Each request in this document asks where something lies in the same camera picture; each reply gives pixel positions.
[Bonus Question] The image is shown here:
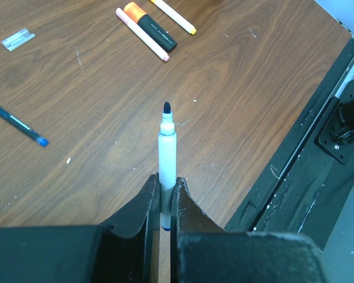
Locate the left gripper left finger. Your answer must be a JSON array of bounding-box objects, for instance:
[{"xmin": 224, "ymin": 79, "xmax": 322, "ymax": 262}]
[{"xmin": 0, "ymin": 174, "xmax": 160, "ymax": 282}]

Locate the black orange highlighter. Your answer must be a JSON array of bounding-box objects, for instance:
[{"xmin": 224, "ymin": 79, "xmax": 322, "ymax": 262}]
[{"xmin": 124, "ymin": 2, "xmax": 177, "ymax": 52}]

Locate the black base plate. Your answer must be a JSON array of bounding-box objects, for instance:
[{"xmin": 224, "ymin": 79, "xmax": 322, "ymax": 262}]
[{"xmin": 225, "ymin": 39, "xmax": 354, "ymax": 249}]

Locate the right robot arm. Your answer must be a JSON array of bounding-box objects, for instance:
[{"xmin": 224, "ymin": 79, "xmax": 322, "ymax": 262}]
[{"xmin": 334, "ymin": 98, "xmax": 354, "ymax": 140}]

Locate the white pink-tip pen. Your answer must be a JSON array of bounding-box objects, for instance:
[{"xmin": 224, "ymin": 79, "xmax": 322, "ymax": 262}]
[{"xmin": 116, "ymin": 8, "xmax": 170, "ymax": 62}]

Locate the white purple-tip pen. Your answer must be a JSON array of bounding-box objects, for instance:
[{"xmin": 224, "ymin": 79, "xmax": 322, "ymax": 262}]
[{"xmin": 158, "ymin": 102, "xmax": 177, "ymax": 231}]

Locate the purple pen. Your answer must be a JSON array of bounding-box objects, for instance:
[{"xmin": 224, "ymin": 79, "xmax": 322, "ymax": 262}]
[{"xmin": 0, "ymin": 107, "xmax": 49, "ymax": 147}]

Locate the small grey clip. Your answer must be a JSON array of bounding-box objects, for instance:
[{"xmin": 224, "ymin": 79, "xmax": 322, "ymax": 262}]
[{"xmin": 1, "ymin": 28, "xmax": 35, "ymax": 52}]

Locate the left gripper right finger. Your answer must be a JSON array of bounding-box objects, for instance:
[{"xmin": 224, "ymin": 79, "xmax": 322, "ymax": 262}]
[{"xmin": 171, "ymin": 177, "xmax": 328, "ymax": 282}]

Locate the white yellow pen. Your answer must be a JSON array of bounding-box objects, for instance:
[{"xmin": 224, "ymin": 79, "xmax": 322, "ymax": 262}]
[{"xmin": 150, "ymin": 0, "xmax": 196, "ymax": 35}]

